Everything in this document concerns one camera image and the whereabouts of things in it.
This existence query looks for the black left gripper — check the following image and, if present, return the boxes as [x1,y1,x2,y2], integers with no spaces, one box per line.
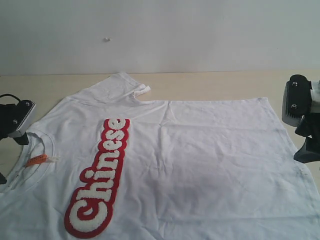
[0,103,29,185]

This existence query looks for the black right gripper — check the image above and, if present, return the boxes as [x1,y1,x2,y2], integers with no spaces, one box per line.
[293,80,320,164]

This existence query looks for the white t-shirt red lettering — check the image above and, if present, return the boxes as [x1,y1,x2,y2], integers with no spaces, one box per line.
[0,73,320,240]

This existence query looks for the orange neck label tag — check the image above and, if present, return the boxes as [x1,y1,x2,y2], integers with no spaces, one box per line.
[24,154,48,167]

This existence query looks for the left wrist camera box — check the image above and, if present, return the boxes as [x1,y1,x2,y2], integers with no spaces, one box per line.
[8,100,36,138]

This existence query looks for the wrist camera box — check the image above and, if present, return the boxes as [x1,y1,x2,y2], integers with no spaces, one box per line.
[281,74,312,127]
[8,100,36,138]

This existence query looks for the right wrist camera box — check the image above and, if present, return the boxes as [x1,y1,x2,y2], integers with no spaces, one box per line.
[281,74,312,127]

